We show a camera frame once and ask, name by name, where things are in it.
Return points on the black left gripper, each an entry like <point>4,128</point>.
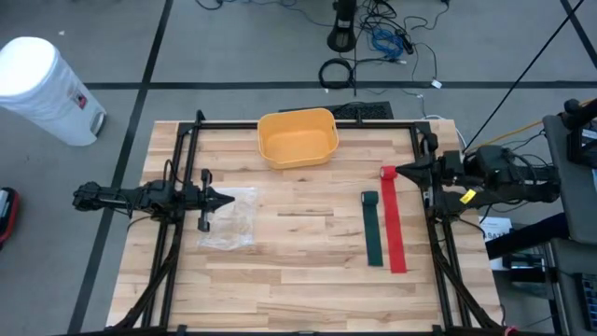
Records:
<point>206,200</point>

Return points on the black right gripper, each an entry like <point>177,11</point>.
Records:
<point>430,172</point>

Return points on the clear plastic zip bag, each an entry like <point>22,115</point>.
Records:
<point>238,219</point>

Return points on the red elastic bandage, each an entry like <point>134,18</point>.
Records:
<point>394,224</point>

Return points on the green elastic bandage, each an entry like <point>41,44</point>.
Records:
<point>372,228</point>

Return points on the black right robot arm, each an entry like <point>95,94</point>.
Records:
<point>513,179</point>

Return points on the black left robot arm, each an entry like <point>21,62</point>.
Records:
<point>140,198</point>

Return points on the black mesh floor panel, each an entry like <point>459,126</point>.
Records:
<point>364,111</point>

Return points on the white printed box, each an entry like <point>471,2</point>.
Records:
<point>494,231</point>

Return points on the yellow plastic bin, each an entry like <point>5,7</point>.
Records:
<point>298,140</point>

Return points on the black power strip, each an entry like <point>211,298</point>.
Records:
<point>405,42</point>

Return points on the grey desk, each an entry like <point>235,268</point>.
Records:
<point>571,186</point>

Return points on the black floor stand base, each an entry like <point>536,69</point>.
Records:
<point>342,32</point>

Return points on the black desk equipment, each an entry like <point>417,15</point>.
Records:
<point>578,135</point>

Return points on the red clamp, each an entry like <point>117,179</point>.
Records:
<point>510,331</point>

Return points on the white trash can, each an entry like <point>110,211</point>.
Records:
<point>42,88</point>

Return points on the red black floor device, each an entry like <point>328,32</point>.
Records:
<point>9,214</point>

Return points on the black keyboard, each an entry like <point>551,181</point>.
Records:
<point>587,303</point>

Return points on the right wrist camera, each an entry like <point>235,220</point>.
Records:
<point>452,163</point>

